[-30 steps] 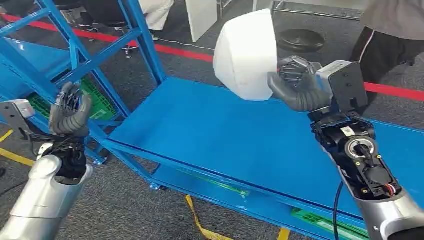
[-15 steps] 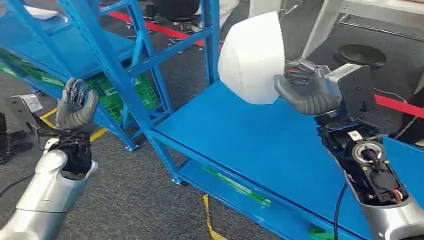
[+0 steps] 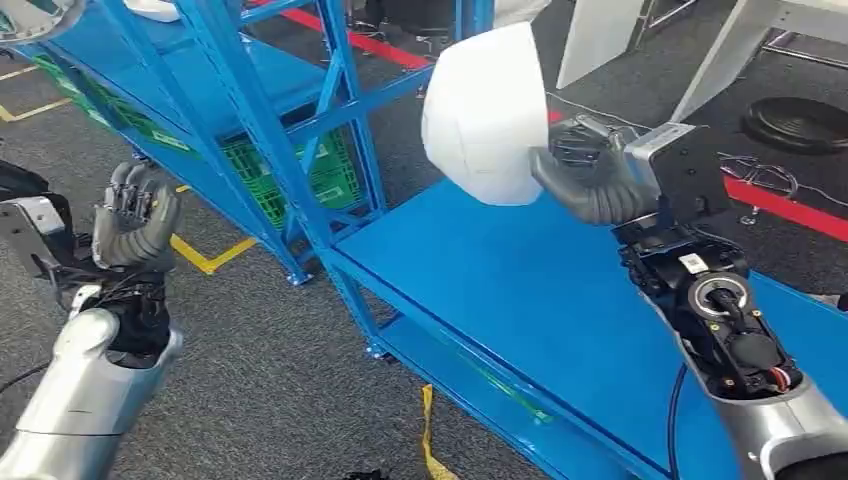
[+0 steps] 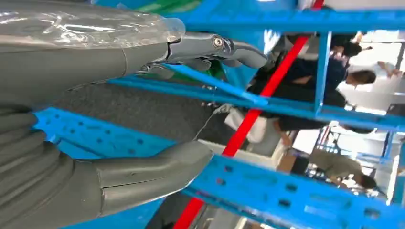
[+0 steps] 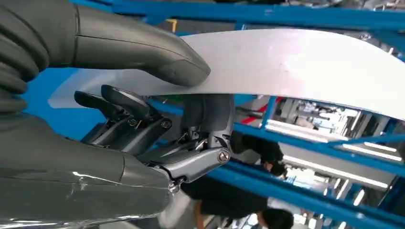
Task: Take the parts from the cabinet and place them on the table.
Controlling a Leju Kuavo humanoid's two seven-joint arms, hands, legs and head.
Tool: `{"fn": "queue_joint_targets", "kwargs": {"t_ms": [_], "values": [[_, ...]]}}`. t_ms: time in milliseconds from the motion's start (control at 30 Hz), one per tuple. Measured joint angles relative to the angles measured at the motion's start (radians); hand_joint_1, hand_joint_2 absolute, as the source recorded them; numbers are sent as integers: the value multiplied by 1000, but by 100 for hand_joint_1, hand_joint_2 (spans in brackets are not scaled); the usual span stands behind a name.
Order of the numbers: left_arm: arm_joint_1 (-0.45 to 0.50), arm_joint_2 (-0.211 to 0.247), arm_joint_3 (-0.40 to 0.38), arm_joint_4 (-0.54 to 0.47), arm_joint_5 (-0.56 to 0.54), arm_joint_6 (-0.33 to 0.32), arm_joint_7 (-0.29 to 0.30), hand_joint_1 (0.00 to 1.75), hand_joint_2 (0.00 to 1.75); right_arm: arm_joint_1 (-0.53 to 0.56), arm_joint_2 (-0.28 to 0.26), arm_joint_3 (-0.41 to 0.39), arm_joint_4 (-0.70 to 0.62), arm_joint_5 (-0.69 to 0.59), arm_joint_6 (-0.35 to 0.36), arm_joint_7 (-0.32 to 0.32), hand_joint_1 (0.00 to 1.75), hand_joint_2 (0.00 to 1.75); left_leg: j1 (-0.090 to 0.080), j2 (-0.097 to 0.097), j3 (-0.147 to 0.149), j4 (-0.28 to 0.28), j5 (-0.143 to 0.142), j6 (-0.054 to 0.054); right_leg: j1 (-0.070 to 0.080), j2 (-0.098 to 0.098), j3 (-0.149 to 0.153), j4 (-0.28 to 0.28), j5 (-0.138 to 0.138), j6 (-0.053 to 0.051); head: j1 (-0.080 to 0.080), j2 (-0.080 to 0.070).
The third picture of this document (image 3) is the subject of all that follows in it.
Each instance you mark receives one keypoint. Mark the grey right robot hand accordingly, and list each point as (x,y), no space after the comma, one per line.
(596,192)

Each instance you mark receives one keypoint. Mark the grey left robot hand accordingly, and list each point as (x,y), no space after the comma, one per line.
(136,232)

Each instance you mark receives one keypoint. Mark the white curved plastic panel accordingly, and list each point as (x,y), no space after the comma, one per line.
(484,112)

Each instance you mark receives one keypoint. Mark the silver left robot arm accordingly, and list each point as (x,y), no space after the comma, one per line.
(86,397)

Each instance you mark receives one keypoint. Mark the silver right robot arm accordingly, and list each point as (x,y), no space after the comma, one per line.
(729,331)

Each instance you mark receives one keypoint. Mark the green plastic crate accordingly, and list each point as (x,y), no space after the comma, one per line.
(331,179)
(126,119)

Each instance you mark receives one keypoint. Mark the blue steel shelf rack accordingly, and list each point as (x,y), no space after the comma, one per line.
(199,73)
(530,298)

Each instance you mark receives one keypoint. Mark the white table leg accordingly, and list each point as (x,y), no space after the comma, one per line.
(596,40)
(729,53)

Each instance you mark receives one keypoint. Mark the silver star chair base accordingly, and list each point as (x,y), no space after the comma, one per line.
(748,213)

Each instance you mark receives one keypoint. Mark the red barrier tape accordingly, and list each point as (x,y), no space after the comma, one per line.
(782,205)

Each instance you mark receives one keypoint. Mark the white plastic part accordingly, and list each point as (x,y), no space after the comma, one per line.
(152,9)

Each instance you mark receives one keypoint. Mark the pale curved part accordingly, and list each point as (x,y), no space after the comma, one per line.
(40,20)

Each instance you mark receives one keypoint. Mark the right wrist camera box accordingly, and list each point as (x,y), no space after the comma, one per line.
(689,172)

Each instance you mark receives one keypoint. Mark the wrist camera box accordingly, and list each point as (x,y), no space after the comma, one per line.
(689,172)
(33,228)

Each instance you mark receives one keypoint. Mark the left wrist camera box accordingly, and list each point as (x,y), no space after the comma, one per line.
(33,228)

